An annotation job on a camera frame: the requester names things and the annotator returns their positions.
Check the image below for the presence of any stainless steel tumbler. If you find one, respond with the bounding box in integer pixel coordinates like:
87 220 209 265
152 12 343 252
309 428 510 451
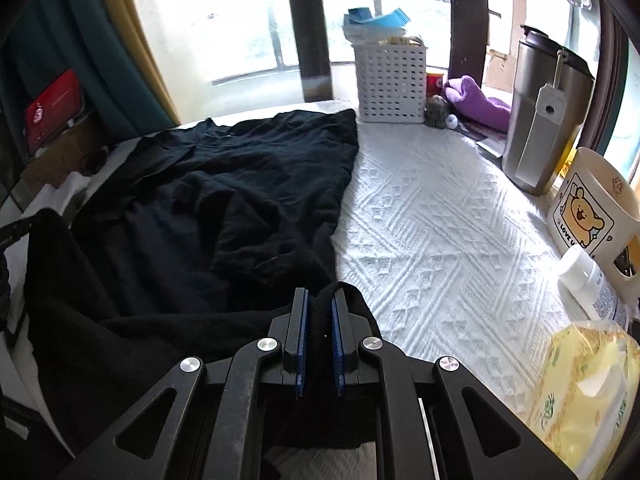
501 25 596 196

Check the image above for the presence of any small grey figurine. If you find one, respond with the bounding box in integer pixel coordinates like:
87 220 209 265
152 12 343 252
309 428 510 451
424 95 451 130

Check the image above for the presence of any flat cardboard piece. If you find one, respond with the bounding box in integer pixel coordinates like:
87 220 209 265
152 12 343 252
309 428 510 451
484 45 516 93

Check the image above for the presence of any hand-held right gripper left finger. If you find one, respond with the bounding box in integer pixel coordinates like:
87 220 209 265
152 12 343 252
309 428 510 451
57 287 313 480

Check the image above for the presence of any white hang tag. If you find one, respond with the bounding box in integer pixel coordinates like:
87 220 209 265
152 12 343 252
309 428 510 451
517 82 566 186

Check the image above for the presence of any dark door frame post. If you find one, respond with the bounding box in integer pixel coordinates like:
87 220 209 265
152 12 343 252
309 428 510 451
448 0 493 86
284 0 333 101

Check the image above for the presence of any black garment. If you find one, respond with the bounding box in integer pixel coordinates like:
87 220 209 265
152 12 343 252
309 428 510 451
22 107 401 453

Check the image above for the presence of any brown cardboard box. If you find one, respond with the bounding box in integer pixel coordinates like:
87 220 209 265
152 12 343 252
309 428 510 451
20 115 108 191

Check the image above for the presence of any purple cloth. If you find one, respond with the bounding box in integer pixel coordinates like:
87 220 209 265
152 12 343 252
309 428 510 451
444 75 512 126

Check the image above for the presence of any yellow curtain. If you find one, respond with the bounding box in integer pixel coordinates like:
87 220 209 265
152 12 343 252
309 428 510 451
97 0 181 126

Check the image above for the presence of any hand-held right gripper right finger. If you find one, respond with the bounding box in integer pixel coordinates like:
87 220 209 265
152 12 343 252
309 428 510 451
330 282 576 480

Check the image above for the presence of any teal curtain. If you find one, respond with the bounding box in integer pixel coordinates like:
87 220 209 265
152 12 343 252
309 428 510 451
0 0 176 136

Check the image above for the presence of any small white bottle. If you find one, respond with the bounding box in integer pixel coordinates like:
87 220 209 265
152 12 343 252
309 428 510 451
557 249 628 323

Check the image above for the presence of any tablet with red screen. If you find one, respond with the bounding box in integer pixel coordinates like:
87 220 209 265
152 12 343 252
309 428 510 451
24 69 83 153

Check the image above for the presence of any yellow wet wipes pack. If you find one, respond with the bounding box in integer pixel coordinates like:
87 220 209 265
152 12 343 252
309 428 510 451
522 320 640 480

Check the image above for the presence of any cream mug with bear print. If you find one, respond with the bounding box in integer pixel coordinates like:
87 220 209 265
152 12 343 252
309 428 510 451
546 146 640 281

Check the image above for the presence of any stack of papers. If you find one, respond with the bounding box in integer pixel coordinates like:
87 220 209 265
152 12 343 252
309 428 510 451
460 120 508 158

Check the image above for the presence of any blue plastic packaging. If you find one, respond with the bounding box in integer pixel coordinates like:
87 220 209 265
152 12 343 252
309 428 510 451
342 6 411 31

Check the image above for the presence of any white perforated plastic basket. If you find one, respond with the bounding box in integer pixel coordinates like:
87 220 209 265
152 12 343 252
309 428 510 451
352 40 433 125

